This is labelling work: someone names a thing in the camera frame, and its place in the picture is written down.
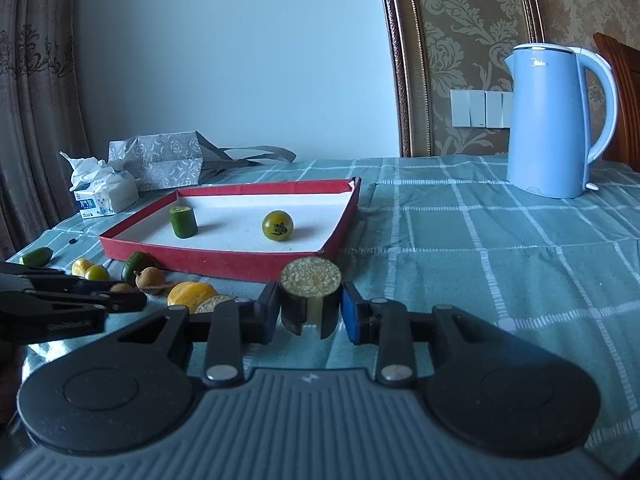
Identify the brown patterned curtain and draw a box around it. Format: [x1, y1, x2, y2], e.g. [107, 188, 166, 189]
[0, 0, 93, 261]

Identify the wooden chair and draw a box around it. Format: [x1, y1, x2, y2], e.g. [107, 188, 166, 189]
[592, 32, 640, 173]

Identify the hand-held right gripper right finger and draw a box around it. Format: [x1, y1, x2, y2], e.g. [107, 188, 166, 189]
[341, 281, 493, 388]

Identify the large dark green cucumber piece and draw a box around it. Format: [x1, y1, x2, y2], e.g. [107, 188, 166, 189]
[278, 256, 344, 339]

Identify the ornate wall moulding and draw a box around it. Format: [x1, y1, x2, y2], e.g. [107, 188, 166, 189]
[375, 0, 433, 158]

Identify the white wall switch panel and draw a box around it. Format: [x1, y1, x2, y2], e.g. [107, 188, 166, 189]
[450, 88, 515, 128]

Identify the green oval fruit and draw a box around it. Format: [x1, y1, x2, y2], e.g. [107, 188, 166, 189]
[20, 247, 54, 267]
[121, 251, 160, 286]

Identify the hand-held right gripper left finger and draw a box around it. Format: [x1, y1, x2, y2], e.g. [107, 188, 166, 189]
[117, 281, 281, 388]

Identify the red shallow cardboard box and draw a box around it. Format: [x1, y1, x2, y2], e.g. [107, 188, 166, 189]
[99, 176, 363, 283]

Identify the tissue pack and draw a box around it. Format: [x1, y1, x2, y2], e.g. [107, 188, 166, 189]
[59, 151, 141, 220]

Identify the grey patterned tote bag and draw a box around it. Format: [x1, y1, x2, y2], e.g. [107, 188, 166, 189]
[107, 131, 297, 193]

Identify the small green cucumber piece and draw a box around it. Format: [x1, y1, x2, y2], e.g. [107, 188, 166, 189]
[168, 205, 199, 239]

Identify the blue electric kettle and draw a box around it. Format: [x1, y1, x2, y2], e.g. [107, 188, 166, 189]
[502, 43, 621, 199]

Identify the green tomato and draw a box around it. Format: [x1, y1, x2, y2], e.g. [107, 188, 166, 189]
[262, 210, 295, 242]

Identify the yellow melon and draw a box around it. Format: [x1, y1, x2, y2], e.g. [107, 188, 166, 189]
[166, 281, 221, 308]

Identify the green plaid tablecloth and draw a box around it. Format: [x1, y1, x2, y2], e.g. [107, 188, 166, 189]
[0, 155, 640, 466]

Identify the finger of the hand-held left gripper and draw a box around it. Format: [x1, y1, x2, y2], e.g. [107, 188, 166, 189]
[0, 292, 109, 346]
[0, 261, 148, 314]

